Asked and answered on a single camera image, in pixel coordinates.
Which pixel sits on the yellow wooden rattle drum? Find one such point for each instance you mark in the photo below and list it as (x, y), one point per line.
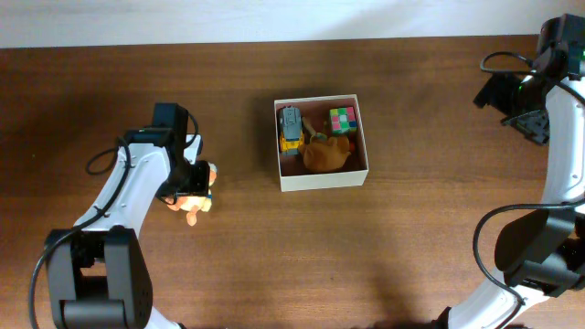
(314, 135)

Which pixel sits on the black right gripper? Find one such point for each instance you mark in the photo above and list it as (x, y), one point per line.
(496, 92)

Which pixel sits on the yellow plush duck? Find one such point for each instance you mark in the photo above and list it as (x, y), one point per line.
(194, 204)

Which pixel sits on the yellow grey toy truck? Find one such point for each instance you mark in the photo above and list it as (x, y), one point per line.
(291, 130)

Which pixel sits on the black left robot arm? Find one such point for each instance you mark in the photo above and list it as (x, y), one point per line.
(97, 276)

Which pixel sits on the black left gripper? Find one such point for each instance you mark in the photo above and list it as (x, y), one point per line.
(201, 183)

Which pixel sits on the white cardboard box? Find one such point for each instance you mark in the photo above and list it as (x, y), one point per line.
(293, 174)

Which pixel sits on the multicoloured puzzle cube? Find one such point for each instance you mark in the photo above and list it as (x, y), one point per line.
(342, 120)

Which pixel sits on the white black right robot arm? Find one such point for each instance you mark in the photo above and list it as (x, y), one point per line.
(530, 253)

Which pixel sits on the brown plush toy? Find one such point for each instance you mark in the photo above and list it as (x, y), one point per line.
(325, 156)

